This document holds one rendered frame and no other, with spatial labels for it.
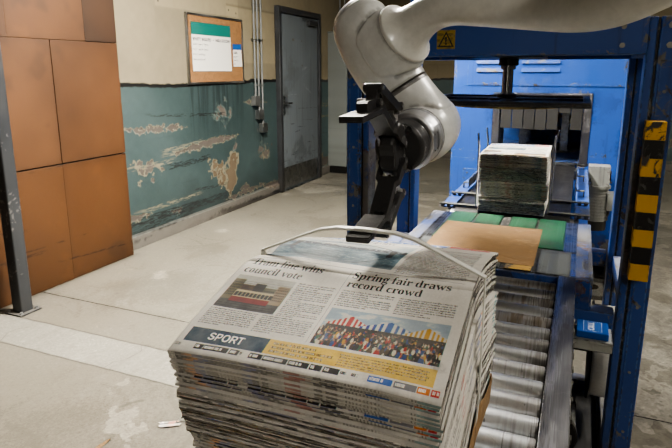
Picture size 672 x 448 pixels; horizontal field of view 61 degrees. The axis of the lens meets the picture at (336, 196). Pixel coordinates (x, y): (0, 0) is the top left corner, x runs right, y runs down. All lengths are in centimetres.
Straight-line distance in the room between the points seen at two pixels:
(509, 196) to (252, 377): 209
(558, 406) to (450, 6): 75
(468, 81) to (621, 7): 340
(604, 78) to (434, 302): 354
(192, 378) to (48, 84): 357
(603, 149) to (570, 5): 335
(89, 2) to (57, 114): 81
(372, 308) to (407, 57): 44
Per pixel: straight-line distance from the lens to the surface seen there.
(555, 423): 114
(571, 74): 408
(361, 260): 72
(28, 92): 400
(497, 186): 257
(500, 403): 119
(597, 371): 227
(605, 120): 410
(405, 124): 81
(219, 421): 65
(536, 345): 141
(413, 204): 252
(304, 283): 66
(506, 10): 83
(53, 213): 415
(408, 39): 90
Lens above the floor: 141
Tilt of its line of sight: 12 degrees down
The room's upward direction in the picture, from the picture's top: straight up
